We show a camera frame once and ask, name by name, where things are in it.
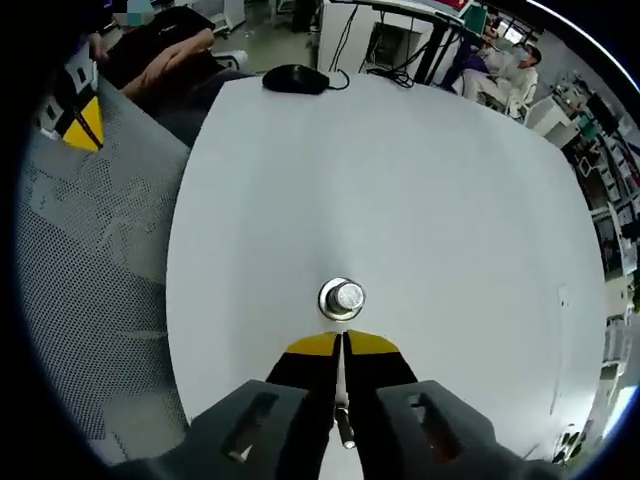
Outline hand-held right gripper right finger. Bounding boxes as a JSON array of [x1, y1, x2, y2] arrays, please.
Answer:
[[347, 329, 569, 480]]

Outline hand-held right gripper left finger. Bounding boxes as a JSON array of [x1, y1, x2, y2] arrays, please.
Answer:
[[109, 330, 345, 480]]

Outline large steel washer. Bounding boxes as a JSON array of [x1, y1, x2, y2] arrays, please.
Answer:
[[333, 333, 357, 450], [317, 275, 369, 322]]

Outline grey mesh office chair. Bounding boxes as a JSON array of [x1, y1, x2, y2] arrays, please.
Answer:
[[14, 74, 195, 451]]

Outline black computer mouse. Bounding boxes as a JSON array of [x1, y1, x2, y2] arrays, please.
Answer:
[[262, 64, 329, 96]]

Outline white office desk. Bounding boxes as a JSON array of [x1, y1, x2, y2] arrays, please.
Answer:
[[319, 0, 474, 87]]

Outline shelf with white bins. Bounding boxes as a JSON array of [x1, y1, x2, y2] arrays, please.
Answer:
[[574, 89, 640, 281]]

